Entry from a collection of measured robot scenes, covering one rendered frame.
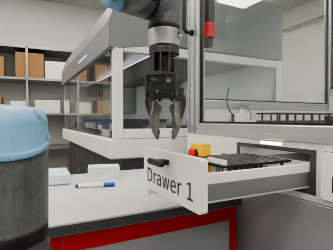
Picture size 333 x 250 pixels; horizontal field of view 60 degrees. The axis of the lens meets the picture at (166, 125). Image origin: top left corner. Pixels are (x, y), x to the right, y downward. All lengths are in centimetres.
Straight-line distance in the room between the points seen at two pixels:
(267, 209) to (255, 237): 11
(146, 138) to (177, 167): 90
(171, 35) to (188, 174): 31
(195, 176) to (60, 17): 462
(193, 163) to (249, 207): 44
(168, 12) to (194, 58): 57
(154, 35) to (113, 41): 85
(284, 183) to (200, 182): 25
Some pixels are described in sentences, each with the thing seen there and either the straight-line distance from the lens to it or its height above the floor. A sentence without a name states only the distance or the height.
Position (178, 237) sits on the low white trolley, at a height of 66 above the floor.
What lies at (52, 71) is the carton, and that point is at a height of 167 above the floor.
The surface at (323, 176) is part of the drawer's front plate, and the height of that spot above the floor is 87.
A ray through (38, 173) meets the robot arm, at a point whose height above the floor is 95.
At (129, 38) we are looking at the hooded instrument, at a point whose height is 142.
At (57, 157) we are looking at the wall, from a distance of 485.
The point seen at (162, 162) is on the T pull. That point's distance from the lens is 65.
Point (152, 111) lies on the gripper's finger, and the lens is 67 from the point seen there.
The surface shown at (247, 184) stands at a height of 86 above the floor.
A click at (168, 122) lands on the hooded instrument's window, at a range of 161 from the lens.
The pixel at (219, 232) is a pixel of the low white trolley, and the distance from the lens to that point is 98.
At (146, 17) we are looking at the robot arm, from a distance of 68.
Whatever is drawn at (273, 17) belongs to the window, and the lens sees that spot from 96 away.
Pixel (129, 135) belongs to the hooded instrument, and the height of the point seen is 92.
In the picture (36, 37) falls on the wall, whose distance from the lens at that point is 495.
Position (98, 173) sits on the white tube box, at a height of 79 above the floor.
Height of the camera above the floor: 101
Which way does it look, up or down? 1 degrees down
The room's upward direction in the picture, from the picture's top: straight up
